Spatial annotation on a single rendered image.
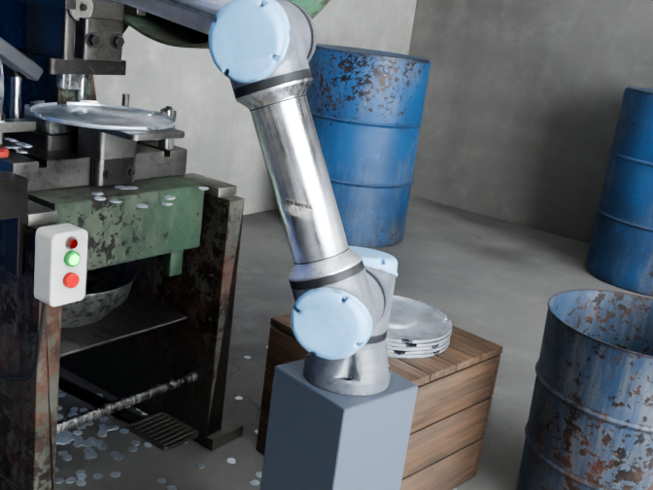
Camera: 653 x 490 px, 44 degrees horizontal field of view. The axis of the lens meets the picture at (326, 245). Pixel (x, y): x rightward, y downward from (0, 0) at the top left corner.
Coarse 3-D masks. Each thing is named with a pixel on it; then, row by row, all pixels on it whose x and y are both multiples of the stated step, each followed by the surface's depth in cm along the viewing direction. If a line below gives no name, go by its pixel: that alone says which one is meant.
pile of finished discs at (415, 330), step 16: (400, 304) 199; (416, 304) 201; (400, 320) 187; (416, 320) 190; (432, 320) 192; (400, 336) 179; (416, 336) 180; (432, 336) 182; (448, 336) 184; (400, 352) 178; (416, 352) 178
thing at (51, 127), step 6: (24, 114) 173; (30, 114) 171; (36, 120) 170; (42, 120) 169; (36, 126) 171; (42, 126) 170; (48, 126) 168; (54, 126) 169; (60, 126) 170; (66, 126) 171; (72, 126) 172; (78, 126) 174; (48, 132) 169; (54, 132) 169; (60, 132) 170; (66, 132) 172
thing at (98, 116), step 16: (32, 112) 160; (48, 112) 165; (64, 112) 168; (80, 112) 166; (96, 112) 169; (112, 112) 172; (128, 112) 179; (144, 112) 181; (112, 128) 156; (128, 128) 157; (144, 128) 159; (160, 128) 163
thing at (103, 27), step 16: (80, 0) 160; (96, 0) 165; (112, 0) 168; (32, 16) 166; (48, 16) 163; (64, 16) 160; (80, 16) 161; (96, 16) 166; (112, 16) 169; (32, 32) 167; (48, 32) 164; (64, 32) 161; (80, 32) 162; (96, 32) 163; (112, 32) 166; (32, 48) 168; (48, 48) 164; (64, 48) 162; (80, 48) 162; (96, 48) 164; (112, 48) 167
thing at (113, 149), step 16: (80, 128) 166; (96, 128) 160; (80, 144) 167; (96, 144) 164; (112, 144) 166; (128, 144) 169; (96, 160) 165; (112, 160) 167; (128, 160) 170; (96, 176) 166; (112, 176) 168; (128, 176) 171
